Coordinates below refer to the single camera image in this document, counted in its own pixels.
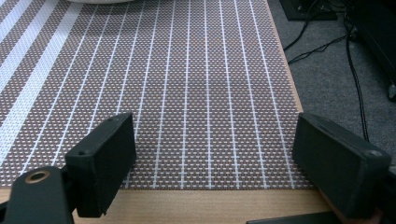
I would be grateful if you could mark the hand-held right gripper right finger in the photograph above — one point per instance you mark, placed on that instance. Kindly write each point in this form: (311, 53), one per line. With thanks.
(336, 168)

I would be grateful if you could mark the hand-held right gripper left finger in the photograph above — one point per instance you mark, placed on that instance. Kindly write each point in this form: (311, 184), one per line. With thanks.
(99, 168)

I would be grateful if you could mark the brown white striped woven placemat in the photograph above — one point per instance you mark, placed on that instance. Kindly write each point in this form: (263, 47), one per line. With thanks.
(193, 93)

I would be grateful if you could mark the black stand base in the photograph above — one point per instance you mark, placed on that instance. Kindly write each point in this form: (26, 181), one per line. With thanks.
(306, 9)

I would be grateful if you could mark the white plate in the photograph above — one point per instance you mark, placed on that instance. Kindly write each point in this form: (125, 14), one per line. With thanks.
(99, 1)

